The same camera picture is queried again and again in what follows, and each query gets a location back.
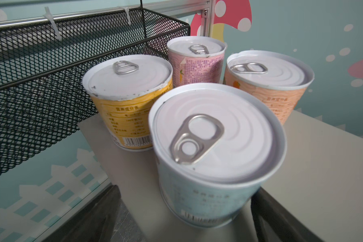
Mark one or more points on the beige metal cabinet counter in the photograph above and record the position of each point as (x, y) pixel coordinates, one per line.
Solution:
(320, 183)

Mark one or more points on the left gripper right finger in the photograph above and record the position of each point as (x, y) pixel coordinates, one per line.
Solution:
(272, 219)

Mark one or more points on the orange label can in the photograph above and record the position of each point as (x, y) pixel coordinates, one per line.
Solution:
(276, 79)

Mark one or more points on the black mesh wall basket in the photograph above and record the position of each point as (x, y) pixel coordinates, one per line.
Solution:
(42, 63)

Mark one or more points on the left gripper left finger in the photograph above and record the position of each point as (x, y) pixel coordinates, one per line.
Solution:
(94, 223)

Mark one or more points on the white lid can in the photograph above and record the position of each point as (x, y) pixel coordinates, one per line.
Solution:
(215, 146)

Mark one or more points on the yellow label can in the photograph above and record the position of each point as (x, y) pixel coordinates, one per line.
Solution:
(124, 89)

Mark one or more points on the pink label can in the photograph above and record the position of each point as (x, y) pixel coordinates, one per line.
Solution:
(196, 59)

